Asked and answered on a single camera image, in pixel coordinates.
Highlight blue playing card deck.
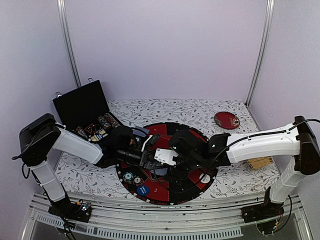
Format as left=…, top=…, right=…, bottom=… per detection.
left=155, top=168, right=168, bottom=176

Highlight poker chip stack red top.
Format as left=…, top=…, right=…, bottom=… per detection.
left=132, top=176, right=144, bottom=187

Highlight poker chip stack teal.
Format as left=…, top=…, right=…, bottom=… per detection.
left=122, top=172, right=136, bottom=184

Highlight white dealer button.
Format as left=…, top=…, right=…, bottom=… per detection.
left=199, top=173, right=212, bottom=185

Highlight blue small blind button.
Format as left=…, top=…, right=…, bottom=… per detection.
left=137, top=185, right=150, bottom=196

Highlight blue backed playing card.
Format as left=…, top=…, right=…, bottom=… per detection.
left=131, top=127, right=149, bottom=137

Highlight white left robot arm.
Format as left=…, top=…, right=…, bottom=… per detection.
left=17, top=113, right=160, bottom=217

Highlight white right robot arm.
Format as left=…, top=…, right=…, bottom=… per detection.
left=156, top=116, right=320, bottom=218

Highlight round red black poker mat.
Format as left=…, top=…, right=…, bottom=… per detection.
left=115, top=122, right=218, bottom=206

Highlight poker chip row right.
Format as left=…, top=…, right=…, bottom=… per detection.
left=97, top=112, right=122, bottom=131

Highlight poker chip row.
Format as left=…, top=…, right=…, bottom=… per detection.
left=97, top=112, right=122, bottom=131
left=75, top=126, right=89, bottom=140

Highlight card decks in case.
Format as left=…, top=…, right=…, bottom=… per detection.
left=90, top=128, right=108, bottom=142

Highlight red floral round plate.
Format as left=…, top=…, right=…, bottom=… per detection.
left=214, top=111, right=240, bottom=130

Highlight floral table cloth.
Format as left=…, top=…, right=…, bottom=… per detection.
left=55, top=99, right=279, bottom=199

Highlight poker chip row left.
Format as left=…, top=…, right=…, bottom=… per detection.
left=75, top=126, right=89, bottom=140

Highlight woven bamboo tray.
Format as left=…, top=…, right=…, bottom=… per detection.
left=247, top=156, right=273, bottom=170

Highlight black poker chip case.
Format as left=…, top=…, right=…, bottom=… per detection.
left=52, top=80, right=132, bottom=149

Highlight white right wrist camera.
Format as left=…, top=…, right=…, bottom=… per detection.
left=154, top=148, right=178, bottom=166

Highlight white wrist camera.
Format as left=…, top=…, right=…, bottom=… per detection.
left=141, top=133, right=161, bottom=152
left=154, top=148, right=178, bottom=166

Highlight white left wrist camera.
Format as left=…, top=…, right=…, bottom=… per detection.
left=141, top=133, right=161, bottom=152

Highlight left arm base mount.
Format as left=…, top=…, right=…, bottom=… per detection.
left=48, top=197, right=92, bottom=223

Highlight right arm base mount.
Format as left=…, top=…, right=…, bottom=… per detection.
left=241, top=202, right=284, bottom=235

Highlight left aluminium frame post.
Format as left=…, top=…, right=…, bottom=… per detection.
left=56, top=0, right=82, bottom=88

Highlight aluminium frame post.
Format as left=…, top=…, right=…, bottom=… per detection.
left=245, top=0, right=275, bottom=109
left=56, top=0, right=82, bottom=88

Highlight right aluminium frame post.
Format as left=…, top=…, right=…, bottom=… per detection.
left=245, top=0, right=275, bottom=109

